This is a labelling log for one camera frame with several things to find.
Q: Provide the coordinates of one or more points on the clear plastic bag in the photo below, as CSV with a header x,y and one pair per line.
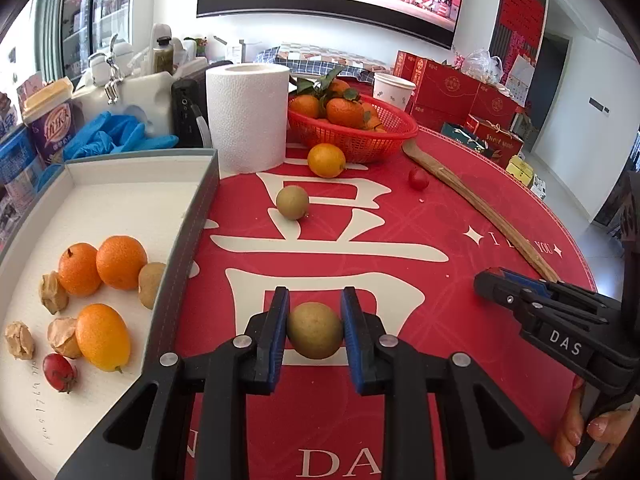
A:
x,y
477,66

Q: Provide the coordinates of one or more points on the white paper cup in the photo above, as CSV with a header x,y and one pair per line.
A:
x,y
392,91

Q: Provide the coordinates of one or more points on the large mandarin orange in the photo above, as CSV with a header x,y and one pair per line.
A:
x,y
121,262

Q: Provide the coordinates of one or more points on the small mandarin orange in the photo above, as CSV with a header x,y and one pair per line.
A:
x,y
373,119
337,87
79,269
345,111
305,106

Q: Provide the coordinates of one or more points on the person's right hand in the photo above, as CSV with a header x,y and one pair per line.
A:
x,y
570,430

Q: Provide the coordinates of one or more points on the red printed table mat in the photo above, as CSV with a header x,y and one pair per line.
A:
x,y
400,240

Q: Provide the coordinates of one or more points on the glass door cabinet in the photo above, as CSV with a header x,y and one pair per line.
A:
x,y
85,10

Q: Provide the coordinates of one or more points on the oval orange kumquat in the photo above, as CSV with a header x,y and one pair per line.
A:
x,y
102,337

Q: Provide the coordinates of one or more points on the long wooden stick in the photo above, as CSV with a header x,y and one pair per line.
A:
x,y
480,205

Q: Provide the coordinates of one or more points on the red plastic basket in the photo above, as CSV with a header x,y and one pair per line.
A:
x,y
360,142

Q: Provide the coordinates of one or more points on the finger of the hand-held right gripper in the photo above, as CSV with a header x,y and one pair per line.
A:
x,y
500,290
530,282

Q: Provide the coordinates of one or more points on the blue rubber gloves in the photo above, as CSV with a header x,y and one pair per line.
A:
x,y
110,135

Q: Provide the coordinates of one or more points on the dry physalis husk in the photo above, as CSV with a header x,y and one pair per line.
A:
x,y
19,340
52,292
62,337

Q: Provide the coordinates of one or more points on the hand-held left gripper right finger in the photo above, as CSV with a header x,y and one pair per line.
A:
x,y
352,340

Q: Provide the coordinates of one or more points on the grey tray with white lining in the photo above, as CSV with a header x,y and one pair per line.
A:
x,y
125,200

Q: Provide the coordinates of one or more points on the green paper bag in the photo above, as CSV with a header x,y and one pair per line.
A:
x,y
462,137

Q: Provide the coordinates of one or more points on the purple drink cup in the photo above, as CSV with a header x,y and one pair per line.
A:
x,y
55,127

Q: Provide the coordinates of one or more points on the narrow red gift box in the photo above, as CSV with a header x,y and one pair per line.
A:
x,y
407,67

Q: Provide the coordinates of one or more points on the round orange citrus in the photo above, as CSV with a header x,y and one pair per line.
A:
x,y
326,160

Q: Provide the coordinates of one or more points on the white paper towel roll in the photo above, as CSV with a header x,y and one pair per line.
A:
x,y
247,120

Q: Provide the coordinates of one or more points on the wall calendar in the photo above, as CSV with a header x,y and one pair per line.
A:
x,y
521,80

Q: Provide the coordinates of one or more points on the tiny red cherry tomato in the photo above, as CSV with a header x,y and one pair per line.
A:
x,y
418,178

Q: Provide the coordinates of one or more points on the blue packet box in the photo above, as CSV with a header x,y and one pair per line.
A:
x,y
17,165

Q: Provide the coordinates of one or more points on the white plastic jug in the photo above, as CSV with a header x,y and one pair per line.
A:
x,y
145,100

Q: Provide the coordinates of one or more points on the yellow green small boxes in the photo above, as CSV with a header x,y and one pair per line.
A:
x,y
520,170

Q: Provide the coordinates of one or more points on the brown longan fruit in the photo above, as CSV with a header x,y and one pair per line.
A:
x,y
151,285
292,202
315,330

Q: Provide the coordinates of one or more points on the dark glass bottle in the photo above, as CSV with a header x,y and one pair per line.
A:
x,y
162,57

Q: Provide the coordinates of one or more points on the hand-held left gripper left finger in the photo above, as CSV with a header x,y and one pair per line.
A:
x,y
277,340

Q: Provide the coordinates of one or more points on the black electronic device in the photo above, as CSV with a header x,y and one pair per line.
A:
x,y
187,115

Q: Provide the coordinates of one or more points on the wide red gift box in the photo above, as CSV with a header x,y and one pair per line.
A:
x,y
447,90
495,105

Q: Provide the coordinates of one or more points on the red wall decoration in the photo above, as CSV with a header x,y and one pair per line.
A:
x,y
520,10

